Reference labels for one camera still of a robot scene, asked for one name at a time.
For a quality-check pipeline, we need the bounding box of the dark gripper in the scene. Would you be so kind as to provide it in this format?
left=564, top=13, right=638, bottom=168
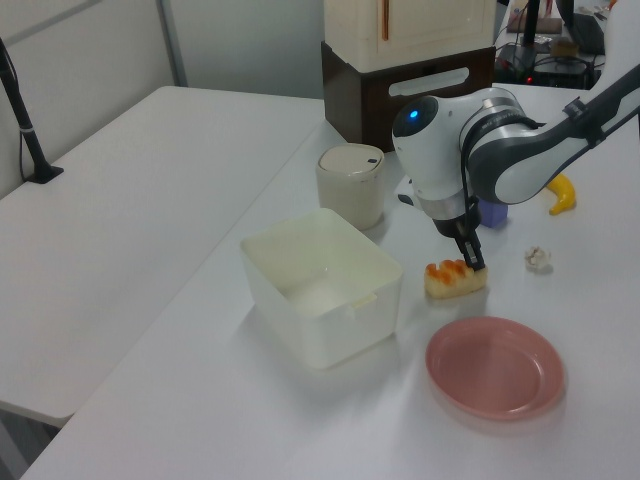
left=430, top=207, right=489, bottom=275

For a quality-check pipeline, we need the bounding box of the orange glazed bread loaf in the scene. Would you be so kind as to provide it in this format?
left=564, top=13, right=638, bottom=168
left=423, top=258, right=489, bottom=300

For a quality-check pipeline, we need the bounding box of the pink plastic plate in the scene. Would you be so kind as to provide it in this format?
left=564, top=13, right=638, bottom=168
left=424, top=316, right=566, bottom=421

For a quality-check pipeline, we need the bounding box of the purple foam cube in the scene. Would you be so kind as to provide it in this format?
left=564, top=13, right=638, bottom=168
left=477, top=199, right=510, bottom=230

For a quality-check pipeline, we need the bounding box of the crumpled white paper ball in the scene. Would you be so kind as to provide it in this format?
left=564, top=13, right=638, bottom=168
left=523, top=245, right=553, bottom=272

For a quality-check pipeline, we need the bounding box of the yellow banana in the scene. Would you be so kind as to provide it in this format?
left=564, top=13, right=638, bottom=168
left=544, top=173, right=577, bottom=217

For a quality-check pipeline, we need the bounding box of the cream lidded trash can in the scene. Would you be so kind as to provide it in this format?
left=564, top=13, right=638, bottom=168
left=314, top=143, right=387, bottom=231

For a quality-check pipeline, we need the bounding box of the cream open plastic box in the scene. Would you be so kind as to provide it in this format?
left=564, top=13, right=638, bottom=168
left=239, top=207, right=405, bottom=371

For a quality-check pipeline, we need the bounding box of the dark brown drawer unit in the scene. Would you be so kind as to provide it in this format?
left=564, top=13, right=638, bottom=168
left=320, top=40, right=496, bottom=154

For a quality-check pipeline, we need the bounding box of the black electronic device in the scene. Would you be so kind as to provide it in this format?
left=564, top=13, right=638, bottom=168
left=529, top=53, right=601, bottom=91

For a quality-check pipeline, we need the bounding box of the cream cabinet unit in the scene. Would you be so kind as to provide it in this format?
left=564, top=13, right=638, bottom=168
left=323, top=0, right=497, bottom=71

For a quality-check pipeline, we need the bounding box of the black upright pole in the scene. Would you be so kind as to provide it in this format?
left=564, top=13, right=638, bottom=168
left=519, top=0, right=541, bottom=47

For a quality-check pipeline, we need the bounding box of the black laptop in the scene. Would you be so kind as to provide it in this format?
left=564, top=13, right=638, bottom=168
left=557, top=0, right=609, bottom=55

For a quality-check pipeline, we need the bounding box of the white drawer handle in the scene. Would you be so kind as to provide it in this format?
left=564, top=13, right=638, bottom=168
left=388, top=67, right=472, bottom=99

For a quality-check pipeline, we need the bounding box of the black camera pole with clamp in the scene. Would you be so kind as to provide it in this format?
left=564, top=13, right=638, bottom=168
left=0, top=37, right=65, bottom=185

